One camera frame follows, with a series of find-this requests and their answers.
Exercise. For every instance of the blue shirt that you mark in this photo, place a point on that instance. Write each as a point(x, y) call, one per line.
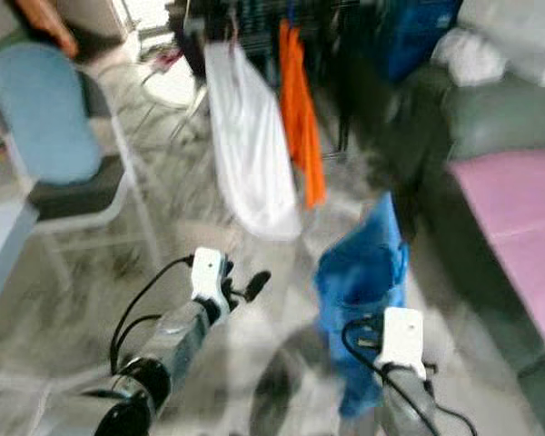
point(354, 300)

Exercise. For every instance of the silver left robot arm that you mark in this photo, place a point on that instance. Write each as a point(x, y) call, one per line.
point(173, 341)

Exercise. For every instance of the white shirt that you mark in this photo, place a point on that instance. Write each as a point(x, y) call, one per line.
point(250, 154)

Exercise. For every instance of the orange shirt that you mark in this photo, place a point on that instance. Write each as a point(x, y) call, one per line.
point(300, 118)

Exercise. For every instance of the white folding chair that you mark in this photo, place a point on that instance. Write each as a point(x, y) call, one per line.
point(77, 195)

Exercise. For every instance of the pink sheet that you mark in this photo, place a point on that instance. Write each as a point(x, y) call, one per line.
point(518, 227)

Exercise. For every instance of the white plastic table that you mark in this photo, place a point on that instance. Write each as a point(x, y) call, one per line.
point(4, 245)

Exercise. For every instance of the black metal drying rack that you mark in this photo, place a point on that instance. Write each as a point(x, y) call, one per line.
point(345, 91)

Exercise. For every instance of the grey green sofa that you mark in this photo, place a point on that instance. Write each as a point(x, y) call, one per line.
point(500, 118)

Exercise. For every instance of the light blue cushion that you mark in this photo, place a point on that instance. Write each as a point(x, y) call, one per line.
point(45, 118)

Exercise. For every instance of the crumpled white cloth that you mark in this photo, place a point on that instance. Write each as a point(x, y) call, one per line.
point(472, 59)

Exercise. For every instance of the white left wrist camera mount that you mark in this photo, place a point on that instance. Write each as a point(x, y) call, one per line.
point(209, 272)

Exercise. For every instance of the white round tube frame stand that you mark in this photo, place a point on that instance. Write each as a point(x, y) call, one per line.
point(168, 91)

